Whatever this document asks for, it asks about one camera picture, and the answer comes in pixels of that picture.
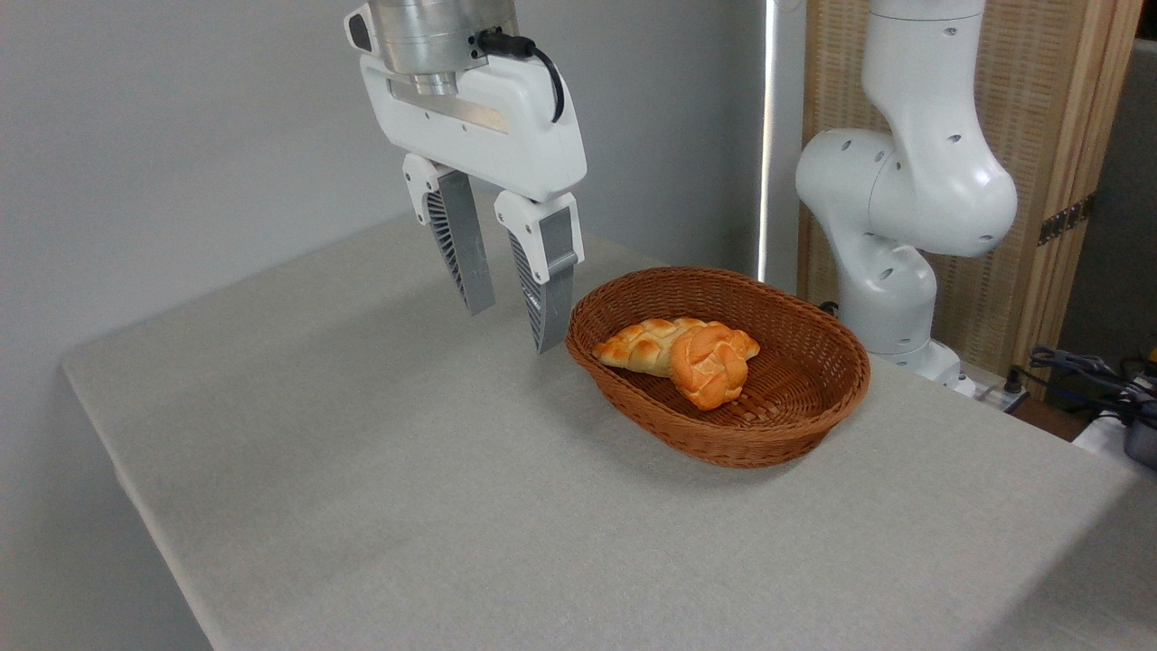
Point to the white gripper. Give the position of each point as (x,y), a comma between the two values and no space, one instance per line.
(506,136)

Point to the round braided orange bread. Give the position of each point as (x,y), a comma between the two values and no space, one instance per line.
(710,366)

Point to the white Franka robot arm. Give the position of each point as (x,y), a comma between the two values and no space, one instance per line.
(913,181)

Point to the long braided golden bread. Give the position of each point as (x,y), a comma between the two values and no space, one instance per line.
(642,348)

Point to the brown oval wicker basket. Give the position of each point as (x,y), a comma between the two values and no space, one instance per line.
(795,425)

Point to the white power strip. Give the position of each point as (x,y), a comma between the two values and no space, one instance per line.
(994,395)

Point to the bamboo folding screen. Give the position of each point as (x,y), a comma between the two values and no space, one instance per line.
(1039,108)

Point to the black screen hinge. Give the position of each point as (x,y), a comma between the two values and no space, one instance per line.
(1065,220)

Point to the white vertical wall trim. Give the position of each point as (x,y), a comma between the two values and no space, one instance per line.
(767,136)

